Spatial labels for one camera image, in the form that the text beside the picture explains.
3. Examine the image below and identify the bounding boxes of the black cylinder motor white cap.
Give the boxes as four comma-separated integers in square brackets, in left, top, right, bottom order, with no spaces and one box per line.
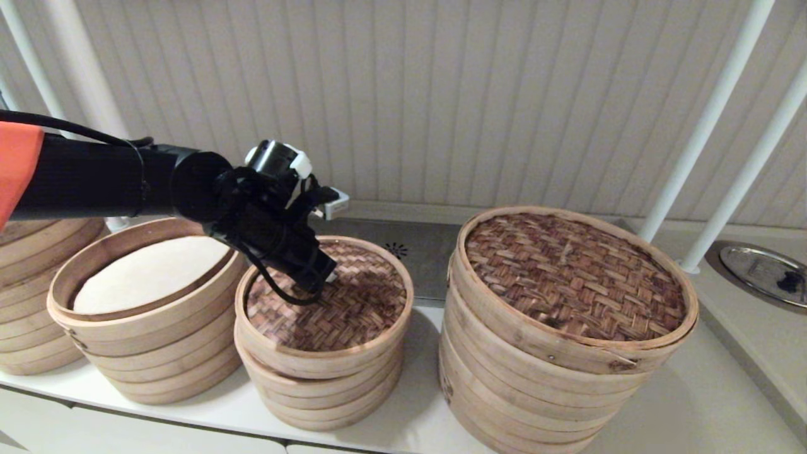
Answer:
[245,140,313,190]

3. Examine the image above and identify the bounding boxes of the large woven bamboo steamer lid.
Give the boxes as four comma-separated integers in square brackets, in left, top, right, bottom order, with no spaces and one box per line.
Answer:
[449,206,699,376]

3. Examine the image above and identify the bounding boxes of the white slanted metal pole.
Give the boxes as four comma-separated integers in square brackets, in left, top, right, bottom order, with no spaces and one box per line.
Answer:
[680,60,807,275]
[0,0,127,233]
[638,0,779,245]

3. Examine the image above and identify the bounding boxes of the wide white column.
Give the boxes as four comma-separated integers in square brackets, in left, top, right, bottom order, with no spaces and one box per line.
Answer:
[41,0,157,218]

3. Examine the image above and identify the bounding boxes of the short bamboo steamer stack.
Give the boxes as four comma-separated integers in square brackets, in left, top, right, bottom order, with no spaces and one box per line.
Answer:
[235,340,405,433]

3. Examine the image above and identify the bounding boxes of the wide bamboo steamer stack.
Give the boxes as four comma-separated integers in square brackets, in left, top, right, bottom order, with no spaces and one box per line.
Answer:
[438,252,653,454]

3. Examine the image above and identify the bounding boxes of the medium bamboo steamer stack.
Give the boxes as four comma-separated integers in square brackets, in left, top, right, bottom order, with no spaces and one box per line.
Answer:
[47,218,248,405]

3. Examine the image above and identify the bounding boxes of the tall bamboo steamer stack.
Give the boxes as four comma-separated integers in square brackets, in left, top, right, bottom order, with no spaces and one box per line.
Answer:
[0,218,109,377]

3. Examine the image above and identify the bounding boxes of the white cabinet door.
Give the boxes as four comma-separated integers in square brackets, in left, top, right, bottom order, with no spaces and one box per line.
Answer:
[0,386,73,454]

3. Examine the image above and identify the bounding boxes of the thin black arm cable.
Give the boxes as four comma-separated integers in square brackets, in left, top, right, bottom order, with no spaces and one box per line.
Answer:
[0,110,155,149]

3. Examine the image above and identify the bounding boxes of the round white steamer liner cloth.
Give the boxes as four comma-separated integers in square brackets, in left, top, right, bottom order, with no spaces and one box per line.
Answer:
[73,235,231,315]

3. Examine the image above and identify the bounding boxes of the black braided cable white plug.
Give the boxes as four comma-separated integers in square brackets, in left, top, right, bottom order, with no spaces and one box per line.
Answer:
[287,151,316,209]

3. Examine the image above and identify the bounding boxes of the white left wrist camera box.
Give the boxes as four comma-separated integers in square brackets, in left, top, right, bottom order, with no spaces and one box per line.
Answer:
[309,186,351,221]

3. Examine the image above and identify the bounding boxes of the round stainless steel lid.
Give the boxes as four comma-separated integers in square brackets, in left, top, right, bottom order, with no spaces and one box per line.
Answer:
[719,245,807,308]

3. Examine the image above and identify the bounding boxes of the small woven bamboo steamer lid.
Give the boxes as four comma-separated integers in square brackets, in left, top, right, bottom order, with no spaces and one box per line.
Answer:
[235,235,415,380]

